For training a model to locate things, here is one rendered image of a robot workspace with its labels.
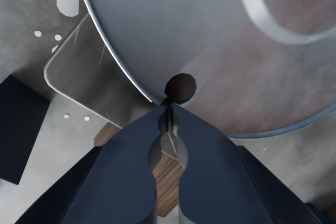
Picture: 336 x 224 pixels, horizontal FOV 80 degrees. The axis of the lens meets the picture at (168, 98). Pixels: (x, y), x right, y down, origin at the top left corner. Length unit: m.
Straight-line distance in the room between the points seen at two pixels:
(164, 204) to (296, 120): 0.85
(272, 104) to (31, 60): 0.89
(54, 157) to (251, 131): 1.10
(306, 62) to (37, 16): 0.86
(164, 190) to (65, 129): 0.54
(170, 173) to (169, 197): 0.15
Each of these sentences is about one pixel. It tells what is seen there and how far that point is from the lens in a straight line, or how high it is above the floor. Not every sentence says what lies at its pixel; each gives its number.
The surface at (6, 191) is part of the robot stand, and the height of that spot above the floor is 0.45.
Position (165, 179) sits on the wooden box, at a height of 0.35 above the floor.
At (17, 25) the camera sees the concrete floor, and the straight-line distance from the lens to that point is 0.94.
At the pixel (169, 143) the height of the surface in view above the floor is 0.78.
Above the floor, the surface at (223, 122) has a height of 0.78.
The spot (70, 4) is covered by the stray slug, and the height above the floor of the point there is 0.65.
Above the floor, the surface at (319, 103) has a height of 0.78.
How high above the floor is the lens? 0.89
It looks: 57 degrees down
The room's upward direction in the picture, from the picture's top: 146 degrees clockwise
